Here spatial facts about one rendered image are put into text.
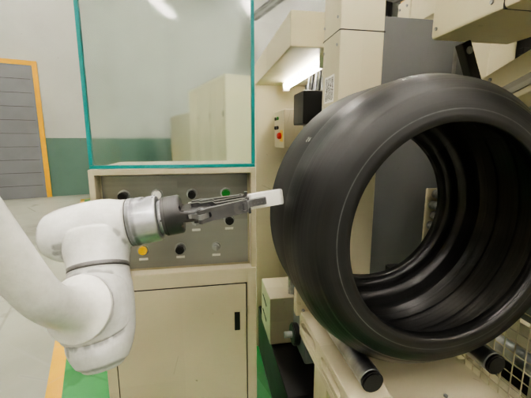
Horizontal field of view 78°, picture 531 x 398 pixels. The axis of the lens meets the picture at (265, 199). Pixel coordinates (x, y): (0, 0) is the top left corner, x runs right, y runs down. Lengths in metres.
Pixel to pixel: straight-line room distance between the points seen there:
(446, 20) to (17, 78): 9.04
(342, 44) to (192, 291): 0.94
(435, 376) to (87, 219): 0.85
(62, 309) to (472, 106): 0.70
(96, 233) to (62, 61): 8.97
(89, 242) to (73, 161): 8.77
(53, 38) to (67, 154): 2.63
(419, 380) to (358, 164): 0.58
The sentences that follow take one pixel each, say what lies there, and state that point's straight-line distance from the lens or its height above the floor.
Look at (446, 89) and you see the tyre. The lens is 0.67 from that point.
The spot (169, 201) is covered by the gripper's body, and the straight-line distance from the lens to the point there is 0.63.
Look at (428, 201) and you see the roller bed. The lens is 1.28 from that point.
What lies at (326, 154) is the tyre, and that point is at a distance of 0.58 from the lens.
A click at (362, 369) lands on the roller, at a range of 0.76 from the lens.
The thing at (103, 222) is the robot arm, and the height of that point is 1.23.
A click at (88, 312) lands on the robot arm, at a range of 0.56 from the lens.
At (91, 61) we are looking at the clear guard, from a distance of 1.24.
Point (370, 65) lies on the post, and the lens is 1.01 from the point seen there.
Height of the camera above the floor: 1.37
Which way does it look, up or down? 10 degrees down
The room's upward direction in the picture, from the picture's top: straight up
